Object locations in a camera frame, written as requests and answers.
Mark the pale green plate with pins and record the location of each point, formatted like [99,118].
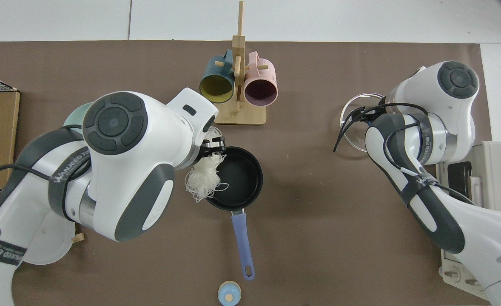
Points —
[74,117]

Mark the small blue round thing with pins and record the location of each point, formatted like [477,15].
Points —
[229,293]

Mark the brown table cloth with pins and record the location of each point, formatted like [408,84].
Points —
[318,238]

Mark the white vermicelli bundle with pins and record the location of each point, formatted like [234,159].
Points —
[203,178]

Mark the dark teal cup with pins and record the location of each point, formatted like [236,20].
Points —
[216,68]

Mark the pink cup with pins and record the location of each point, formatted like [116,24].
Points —
[261,70]

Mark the glass lid with blue knob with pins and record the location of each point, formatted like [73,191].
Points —
[354,136]

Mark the wooden cup stand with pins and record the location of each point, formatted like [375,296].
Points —
[240,114]

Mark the wooden plate rack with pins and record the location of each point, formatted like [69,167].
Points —
[78,238]

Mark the grey-white plate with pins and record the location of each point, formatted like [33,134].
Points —
[55,246]

